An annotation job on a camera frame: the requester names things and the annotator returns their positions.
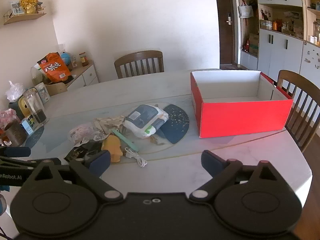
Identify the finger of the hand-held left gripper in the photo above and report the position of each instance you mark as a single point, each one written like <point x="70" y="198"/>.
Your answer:
<point x="17" y="151"/>
<point x="15" y="163"/>

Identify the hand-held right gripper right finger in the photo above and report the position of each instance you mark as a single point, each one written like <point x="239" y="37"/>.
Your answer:
<point x="211" y="163"/>

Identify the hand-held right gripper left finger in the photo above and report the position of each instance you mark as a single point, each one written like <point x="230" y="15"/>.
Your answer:
<point x="101" y="162"/>

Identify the yellow squeeze toy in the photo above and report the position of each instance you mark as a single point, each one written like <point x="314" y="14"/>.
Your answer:
<point x="113" y="147"/>

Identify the black and silver small packet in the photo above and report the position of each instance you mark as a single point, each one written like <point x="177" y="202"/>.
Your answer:
<point x="75" y="152"/>

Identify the green toothbrush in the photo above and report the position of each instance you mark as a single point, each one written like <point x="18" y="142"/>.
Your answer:
<point x="125" y="140"/>

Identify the pink white plastic packet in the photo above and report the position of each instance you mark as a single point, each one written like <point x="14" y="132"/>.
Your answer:
<point x="82" y="133"/>

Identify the silver foil snack packet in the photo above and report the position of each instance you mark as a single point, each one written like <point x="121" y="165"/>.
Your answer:
<point x="110" y="122"/>

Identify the red cardboard box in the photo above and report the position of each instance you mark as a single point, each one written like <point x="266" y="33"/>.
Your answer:
<point x="242" y="117"/>

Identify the wet wipes pack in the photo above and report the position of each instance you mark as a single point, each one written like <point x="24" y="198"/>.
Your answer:
<point x="145" y="120"/>

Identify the dark brown cup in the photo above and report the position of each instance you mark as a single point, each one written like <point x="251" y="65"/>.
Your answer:
<point x="15" y="133"/>

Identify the puzzle cube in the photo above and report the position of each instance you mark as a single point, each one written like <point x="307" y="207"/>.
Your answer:
<point x="28" y="125"/>

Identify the pink snack packets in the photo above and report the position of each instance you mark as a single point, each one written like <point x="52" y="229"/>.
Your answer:
<point x="7" y="117"/>

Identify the green and yellow container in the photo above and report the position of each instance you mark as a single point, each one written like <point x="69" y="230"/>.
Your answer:
<point x="17" y="107"/>

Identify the tall glass jar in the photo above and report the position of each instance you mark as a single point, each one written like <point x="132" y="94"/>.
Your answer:
<point x="35" y="107"/>

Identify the round glass turntable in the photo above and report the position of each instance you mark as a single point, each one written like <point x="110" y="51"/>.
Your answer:
<point x="75" y="115"/>

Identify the crumpled white plastic bag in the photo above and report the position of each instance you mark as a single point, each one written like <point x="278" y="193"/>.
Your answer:
<point x="13" y="91"/>

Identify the white printed cup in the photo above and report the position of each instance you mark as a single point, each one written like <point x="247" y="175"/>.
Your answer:
<point x="43" y="92"/>

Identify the white green printed bag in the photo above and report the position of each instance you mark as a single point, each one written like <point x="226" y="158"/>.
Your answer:
<point x="37" y="73"/>

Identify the white sideboard cabinet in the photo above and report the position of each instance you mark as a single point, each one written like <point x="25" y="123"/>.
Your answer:
<point x="85" y="76"/>

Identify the orange snack bag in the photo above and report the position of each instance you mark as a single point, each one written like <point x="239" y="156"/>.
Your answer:
<point x="53" y="67"/>

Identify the red lid sauce jar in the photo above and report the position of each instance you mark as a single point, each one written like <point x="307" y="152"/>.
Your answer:
<point x="83" y="59"/>

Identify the small clear jar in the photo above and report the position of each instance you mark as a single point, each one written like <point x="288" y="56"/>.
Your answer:
<point x="74" y="61"/>

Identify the blue plush toy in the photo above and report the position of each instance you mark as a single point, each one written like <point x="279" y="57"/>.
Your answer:
<point x="66" y="58"/>

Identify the dark wooden slatted chair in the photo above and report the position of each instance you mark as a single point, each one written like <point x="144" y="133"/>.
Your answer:
<point x="138" y="62"/>
<point x="303" y="100"/>

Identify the dark brown door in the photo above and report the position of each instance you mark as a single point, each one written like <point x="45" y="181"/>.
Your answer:
<point x="225" y="42"/>

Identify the small red figure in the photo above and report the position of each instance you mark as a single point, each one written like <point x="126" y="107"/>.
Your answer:
<point x="246" y="45"/>

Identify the brown cardboard box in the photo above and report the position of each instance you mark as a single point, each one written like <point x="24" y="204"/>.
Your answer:
<point x="254" y="43"/>

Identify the small photo card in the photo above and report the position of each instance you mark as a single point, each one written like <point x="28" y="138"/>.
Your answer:
<point x="15" y="7"/>

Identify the silver door lock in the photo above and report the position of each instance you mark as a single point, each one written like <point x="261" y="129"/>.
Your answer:
<point x="229" y="18"/>

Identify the teal white box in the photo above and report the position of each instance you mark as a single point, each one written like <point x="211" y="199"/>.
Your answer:
<point x="265" y="24"/>

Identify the golden ornament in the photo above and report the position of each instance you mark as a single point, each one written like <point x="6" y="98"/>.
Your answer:
<point x="29" y="1"/>

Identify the orange bottle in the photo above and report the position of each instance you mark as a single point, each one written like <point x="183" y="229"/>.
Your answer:
<point x="275" y="25"/>

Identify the hanging tote bag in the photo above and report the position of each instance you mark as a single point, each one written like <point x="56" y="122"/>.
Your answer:
<point x="246" y="11"/>

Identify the wooden wall shelf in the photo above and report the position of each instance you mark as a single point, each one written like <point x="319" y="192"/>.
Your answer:
<point x="25" y="18"/>

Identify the white and wood wall cabinet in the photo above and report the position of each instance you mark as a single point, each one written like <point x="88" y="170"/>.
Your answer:
<point x="282" y="50"/>

